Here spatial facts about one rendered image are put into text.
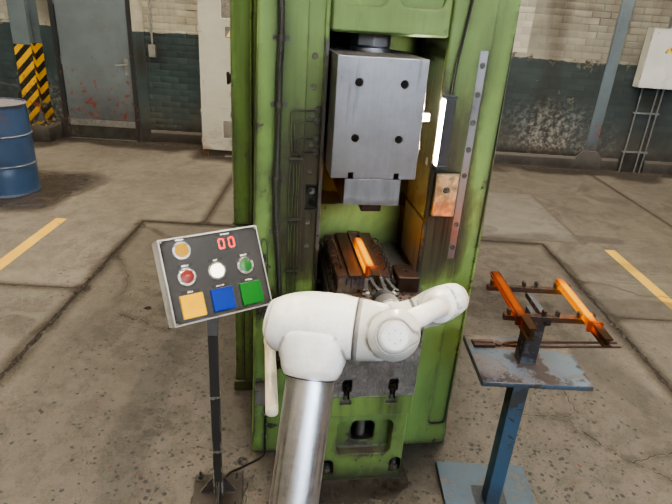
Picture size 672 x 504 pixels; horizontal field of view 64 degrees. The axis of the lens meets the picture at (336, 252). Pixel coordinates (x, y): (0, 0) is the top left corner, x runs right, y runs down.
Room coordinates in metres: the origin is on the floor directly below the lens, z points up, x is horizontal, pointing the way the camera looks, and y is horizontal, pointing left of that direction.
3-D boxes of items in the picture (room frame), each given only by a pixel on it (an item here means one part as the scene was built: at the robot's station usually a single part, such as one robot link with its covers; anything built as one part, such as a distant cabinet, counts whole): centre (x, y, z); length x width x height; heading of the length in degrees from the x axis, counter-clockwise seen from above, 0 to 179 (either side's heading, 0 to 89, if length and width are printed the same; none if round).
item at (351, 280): (2.01, -0.08, 0.96); 0.42 x 0.20 x 0.09; 9
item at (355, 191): (2.01, -0.08, 1.32); 0.42 x 0.20 x 0.10; 9
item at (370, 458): (2.03, -0.13, 0.23); 0.55 x 0.37 x 0.47; 9
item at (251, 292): (1.59, 0.28, 1.01); 0.07 x 0.05 x 0.07; 124
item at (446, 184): (1.98, -0.40, 1.27); 0.09 x 0.02 x 0.17; 99
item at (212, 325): (1.64, 0.42, 0.54); 0.04 x 0.04 x 1.08; 9
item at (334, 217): (2.34, -0.07, 1.37); 0.41 x 0.10 x 0.91; 99
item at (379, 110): (2.02, -0.12, 1.56); 0.42 x 0.39 x 0.40; 9
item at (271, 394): (1.66, 0.22, 0.62); 0.44 x 0.05 x 0.05; 9
